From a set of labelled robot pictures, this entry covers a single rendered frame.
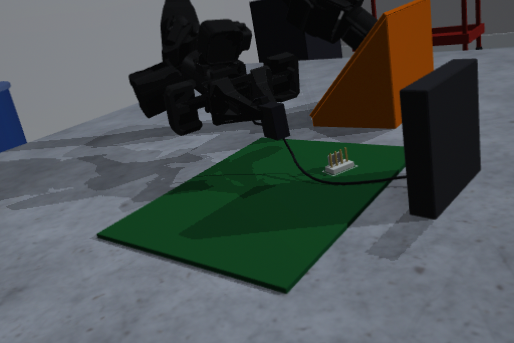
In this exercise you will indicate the green circuit board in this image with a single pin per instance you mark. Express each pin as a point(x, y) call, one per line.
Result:
point(255, 216)

